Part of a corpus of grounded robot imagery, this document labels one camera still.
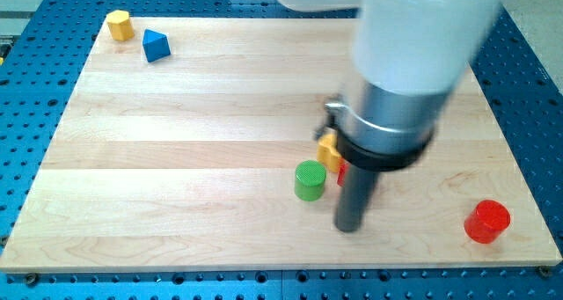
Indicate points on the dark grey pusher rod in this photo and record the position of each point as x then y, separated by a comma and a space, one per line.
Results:
354, 198

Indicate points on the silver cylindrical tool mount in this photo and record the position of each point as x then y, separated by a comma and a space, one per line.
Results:
379, 130

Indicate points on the green cylinder block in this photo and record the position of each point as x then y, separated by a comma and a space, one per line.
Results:
310, 177

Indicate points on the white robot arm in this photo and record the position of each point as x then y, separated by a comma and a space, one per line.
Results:
407, 57

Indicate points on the light wooden board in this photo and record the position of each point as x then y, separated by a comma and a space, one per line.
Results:
188, 164

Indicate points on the small red block behind rod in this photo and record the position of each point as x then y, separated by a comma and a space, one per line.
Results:
342, 173

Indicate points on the yellow block near rod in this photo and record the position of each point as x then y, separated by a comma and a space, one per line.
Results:
327, 154

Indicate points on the red cylinder block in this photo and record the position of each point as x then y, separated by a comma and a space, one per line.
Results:
487, 221

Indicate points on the blue triangle block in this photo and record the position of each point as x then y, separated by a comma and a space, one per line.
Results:
155, 45

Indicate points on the yellow hexagon block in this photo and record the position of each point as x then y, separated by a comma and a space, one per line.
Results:
120, 25

